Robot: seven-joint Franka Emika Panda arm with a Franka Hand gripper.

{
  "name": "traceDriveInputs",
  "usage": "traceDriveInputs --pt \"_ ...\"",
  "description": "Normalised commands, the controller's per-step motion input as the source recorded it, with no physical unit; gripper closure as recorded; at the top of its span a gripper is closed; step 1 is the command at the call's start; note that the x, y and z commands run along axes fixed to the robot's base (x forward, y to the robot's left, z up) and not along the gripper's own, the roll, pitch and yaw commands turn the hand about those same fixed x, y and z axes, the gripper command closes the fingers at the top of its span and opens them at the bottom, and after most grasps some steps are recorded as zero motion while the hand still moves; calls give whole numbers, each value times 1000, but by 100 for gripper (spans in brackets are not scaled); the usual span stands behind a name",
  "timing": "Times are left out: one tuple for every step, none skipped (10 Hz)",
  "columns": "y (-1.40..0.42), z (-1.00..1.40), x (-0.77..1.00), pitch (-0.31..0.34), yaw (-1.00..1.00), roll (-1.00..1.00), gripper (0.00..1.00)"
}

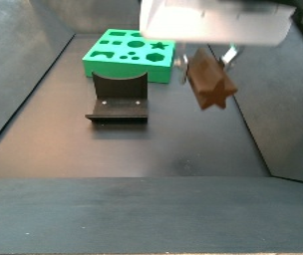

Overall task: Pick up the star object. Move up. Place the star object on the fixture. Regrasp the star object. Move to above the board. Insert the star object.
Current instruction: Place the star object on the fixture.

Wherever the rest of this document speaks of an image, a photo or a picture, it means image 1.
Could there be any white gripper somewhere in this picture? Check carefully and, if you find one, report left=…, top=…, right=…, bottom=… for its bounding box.
left=141, top=0, right=294, bottom=85

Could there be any green shape sorter block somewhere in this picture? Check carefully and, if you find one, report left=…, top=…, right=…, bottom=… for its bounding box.
left=83, top=29, right=175, bottom=84

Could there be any black curved fixture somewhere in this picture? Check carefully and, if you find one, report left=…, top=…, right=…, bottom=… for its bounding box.
left=86, top=72, right=150, bottom=123

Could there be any brown star prism object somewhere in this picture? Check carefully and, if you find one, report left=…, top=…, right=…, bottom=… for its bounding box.
left=187, top=48, right=238, bottom=110

